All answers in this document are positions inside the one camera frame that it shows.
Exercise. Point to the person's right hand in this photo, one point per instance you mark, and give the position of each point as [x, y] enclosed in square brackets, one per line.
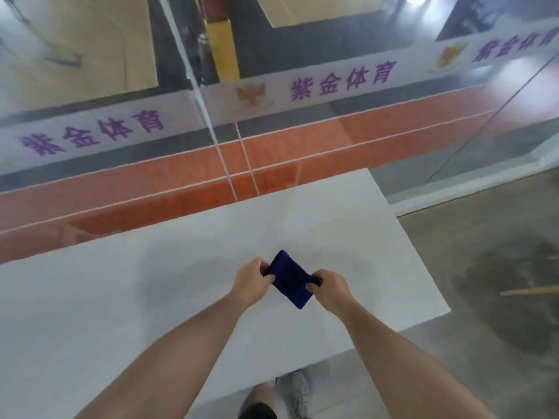
[332, 293]

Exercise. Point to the person's left hand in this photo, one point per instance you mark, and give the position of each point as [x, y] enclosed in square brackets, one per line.
[249, 284]

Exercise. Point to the person's left thumb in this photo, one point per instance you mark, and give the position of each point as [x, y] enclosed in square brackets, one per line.
[268, 276]

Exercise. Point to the person's right thumb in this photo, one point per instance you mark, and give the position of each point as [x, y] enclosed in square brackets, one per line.
[312, 286]

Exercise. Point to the dark blue cloth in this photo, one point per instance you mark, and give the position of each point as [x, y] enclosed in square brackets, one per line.
[290, 279]

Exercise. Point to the person's right forearm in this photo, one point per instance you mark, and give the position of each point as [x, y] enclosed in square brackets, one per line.
[406, 366]

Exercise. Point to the person's left forearm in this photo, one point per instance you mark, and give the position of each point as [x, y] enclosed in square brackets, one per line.
[166, 366]

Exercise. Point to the grey sneaker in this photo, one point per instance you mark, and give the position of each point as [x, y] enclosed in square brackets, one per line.
[296, 394]

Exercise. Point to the person's leg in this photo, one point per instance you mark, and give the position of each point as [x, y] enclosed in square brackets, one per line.
[258, 403]

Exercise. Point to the white banner with purple print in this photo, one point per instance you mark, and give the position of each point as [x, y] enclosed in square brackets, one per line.
[279, 89]

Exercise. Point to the wooden stick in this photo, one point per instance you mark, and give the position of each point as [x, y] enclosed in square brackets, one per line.
[528, 291]

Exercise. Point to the glass partition wall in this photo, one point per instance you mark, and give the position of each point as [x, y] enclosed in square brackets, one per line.
[279, 104]

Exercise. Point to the yellow padded post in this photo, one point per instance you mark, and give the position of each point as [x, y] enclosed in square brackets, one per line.
[223, 50]

